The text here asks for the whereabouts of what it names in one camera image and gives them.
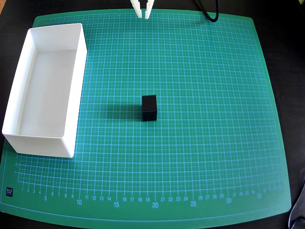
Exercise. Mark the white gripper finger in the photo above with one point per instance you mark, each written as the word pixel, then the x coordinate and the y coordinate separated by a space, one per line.
pixel 137 8
pixel 148 9

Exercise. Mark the black cube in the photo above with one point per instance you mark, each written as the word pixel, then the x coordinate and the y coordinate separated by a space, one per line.
pixel 149 108

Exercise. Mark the white rectangular plastic bin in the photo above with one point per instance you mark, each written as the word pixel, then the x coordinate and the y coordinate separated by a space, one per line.
pixel 47 95

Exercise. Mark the green cutting mat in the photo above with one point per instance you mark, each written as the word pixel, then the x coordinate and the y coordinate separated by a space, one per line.
pixel 190 133

